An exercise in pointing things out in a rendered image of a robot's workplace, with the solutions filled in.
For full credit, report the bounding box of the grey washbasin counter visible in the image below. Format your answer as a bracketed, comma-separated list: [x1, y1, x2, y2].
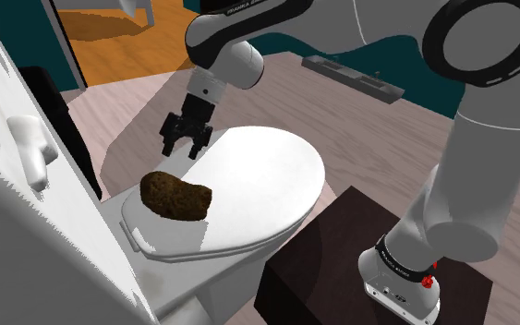
[300, 54, 406, 106]

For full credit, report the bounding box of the dark robot stand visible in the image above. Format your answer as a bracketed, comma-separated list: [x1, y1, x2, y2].
[253, 185, 494, 325]

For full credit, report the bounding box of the grey door frame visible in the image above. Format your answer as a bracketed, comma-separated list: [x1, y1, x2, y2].
[39, 0, 91, 92]

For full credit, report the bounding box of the brown lumpy potato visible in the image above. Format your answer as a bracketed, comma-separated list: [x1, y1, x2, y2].
[139, 170, 213, 223]

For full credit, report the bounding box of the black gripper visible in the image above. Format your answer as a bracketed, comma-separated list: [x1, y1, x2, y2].
[159, 91, 218, 162]

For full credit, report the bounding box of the white toilet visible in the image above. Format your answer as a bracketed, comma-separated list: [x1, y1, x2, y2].
[0, 0, 327, 325]

